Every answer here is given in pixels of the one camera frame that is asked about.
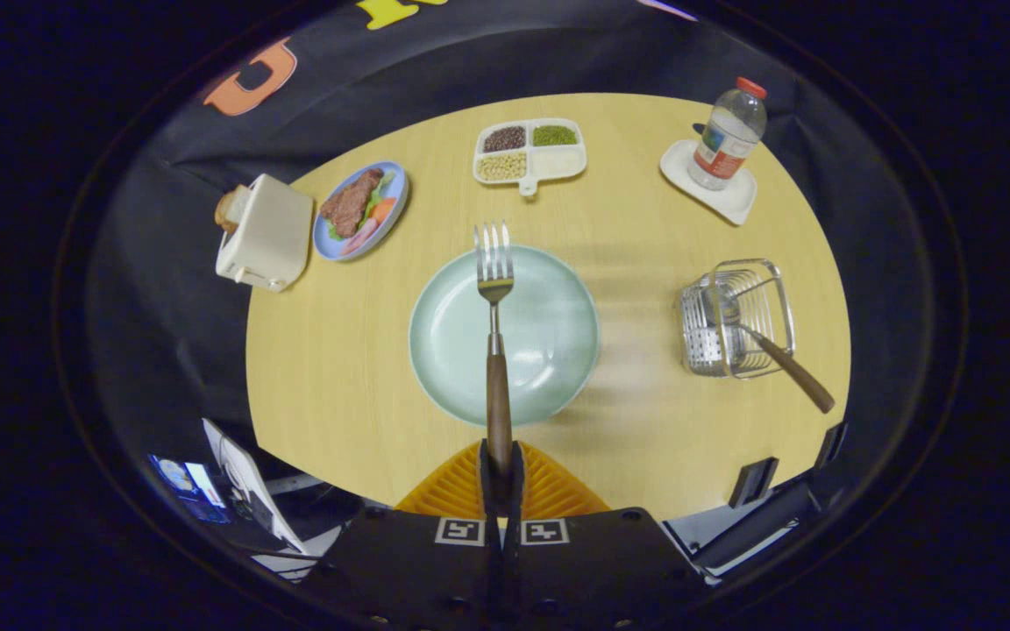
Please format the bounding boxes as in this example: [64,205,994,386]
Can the sliced vegetable garnish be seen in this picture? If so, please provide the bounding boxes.
[327,171,399,257]

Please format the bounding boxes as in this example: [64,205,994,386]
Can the cream toaster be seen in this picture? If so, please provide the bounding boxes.
[215,174,316,293]

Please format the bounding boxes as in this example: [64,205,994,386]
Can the black rectangular block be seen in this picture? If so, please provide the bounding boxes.
[814,422,850,471]
[727,457,780,509]

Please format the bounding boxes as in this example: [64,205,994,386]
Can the metal wire cutlery basket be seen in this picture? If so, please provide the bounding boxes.
[676,258,796,380]

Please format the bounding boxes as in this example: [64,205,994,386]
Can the wooden-handled metal spoon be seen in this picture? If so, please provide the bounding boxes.
[705,285,836,415]

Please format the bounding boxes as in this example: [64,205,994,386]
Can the small blue plate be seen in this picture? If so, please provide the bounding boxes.
[312,160,409,262]

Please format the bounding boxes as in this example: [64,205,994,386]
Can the wooden-handled metal fork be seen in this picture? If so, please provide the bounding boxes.
[473,220,516,505]

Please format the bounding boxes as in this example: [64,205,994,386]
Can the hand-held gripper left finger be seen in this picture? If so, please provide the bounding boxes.
[317,440,501,631]

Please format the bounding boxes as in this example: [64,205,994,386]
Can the white square coaster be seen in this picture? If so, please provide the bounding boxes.
[659,138,758,227]

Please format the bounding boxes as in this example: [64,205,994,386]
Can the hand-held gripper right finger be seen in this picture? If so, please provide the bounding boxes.
[501,440,708,631]

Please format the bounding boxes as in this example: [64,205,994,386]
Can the white divided dish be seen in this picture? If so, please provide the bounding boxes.
[473,117,588,197]

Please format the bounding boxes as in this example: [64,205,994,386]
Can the pile of yellow soybeans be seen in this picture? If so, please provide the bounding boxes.
[478,152,528,182]

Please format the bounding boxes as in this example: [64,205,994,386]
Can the clear red-capped water bottle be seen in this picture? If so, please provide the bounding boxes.
[687,76,769,192]

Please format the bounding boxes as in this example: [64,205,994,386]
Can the large pale green plate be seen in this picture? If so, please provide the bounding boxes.
[408,244,601,428]

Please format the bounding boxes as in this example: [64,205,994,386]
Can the toasted bread slice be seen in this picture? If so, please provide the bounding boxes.
[214,185,252,233]

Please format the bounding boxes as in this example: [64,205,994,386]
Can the laptop screen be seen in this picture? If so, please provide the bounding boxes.
[147,453,231,525]

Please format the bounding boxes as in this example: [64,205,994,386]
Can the cooked steak piece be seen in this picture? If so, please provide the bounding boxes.
[320,167,385,239]

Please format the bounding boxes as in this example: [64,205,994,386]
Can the white board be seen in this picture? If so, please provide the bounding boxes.
[202,418,309,555]

